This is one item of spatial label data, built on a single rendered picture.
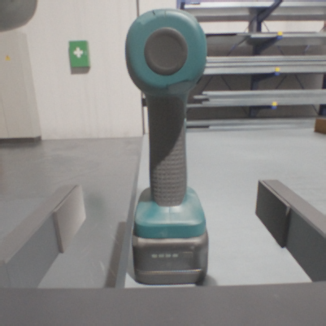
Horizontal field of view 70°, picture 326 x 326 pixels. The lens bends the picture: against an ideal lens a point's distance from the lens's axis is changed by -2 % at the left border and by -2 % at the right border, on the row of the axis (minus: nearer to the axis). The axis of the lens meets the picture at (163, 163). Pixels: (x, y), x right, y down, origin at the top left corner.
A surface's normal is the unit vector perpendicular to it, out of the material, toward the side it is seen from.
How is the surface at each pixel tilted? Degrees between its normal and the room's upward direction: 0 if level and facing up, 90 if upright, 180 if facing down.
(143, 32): 90
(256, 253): 0
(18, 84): 90
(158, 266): 90
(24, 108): 90
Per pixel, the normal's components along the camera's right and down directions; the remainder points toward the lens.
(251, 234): -0.03, -0.96
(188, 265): 0.02, 0.27
